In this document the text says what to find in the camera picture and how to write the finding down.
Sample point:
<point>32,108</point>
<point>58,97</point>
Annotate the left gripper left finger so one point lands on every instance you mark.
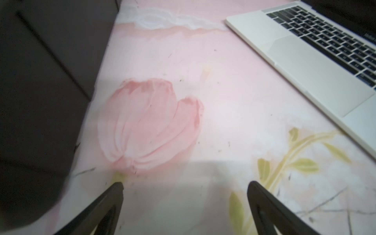
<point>100,217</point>

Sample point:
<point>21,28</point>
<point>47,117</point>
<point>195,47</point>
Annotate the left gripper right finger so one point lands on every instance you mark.
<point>271,216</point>

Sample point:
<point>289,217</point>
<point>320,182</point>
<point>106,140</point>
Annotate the silver laptop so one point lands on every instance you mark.
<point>325,49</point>

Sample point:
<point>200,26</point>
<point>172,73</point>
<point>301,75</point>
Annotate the pink floral table mat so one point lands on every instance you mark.
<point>186,115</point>

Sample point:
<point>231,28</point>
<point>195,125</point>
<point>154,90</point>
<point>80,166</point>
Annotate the black yellow tool case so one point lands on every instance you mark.
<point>51,55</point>

